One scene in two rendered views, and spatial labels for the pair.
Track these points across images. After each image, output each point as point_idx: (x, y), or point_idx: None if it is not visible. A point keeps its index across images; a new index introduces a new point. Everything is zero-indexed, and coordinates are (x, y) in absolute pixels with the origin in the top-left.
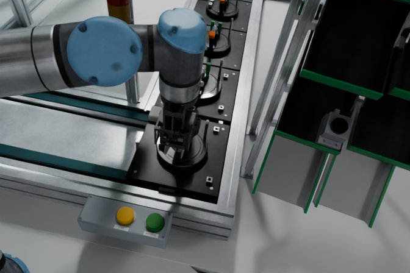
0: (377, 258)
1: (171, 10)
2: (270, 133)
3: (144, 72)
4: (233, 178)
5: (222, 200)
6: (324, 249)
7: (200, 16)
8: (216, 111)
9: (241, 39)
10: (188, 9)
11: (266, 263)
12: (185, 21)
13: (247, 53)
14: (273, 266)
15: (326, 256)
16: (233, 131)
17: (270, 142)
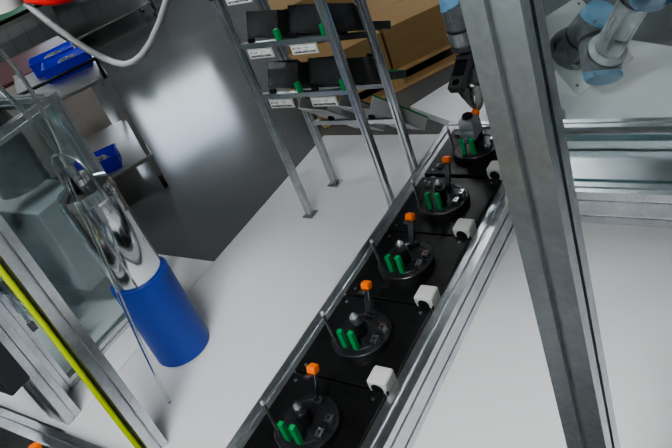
0: (348, 153)
1: None
2: (378, 220)
3: (521, 277)
4: (436, 143)
5: (450, 131)
6: (383, 152)
7: None
8: (433, 182)
9: (360, 278)
10: None
11: (429, 141)
12: None
13: (362, 261)
14: (425, 140)
15: (384, 149)
16: (422, 173)
17: (404, 107)
